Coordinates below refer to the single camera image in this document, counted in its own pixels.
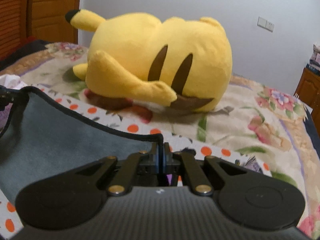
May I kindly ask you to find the white wall switch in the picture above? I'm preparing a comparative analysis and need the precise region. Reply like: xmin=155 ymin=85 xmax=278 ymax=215
xmin=257 ymin=16 xmax=274 ymax=32

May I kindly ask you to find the wooden door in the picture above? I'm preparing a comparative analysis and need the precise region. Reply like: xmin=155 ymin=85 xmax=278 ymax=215
xmin=1 ymin=0 xmax=80 ymax=59

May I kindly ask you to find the orange-print white cloth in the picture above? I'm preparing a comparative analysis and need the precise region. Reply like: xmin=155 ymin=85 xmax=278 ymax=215
xmin=0 ymin=83 xmax=273 ymax=240

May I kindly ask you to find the floral bed blanket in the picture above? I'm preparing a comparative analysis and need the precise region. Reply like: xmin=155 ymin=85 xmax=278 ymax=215
xmin=1 ymin=42 xmax=319 ymax=239

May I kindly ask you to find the wooden sideboard cabinet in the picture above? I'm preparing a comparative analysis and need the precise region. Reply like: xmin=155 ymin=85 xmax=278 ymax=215
xmin=295 ymin=67 xmax=319 ymax=124

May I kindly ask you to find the purple and grey towel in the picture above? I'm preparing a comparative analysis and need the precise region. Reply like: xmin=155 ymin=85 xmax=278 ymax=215
xmin=1 ymin=87 xmax=163 ymax=202

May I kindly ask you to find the stack of magazines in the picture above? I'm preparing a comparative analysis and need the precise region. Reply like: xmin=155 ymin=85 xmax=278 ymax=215
xmin=306 ymin=43 xmax=320 ymax=76

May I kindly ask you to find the yellow Pikachu plush toy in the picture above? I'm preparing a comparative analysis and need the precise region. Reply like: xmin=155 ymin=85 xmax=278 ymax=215
xmin=65 ymin=9 xmax=233 ymax=112

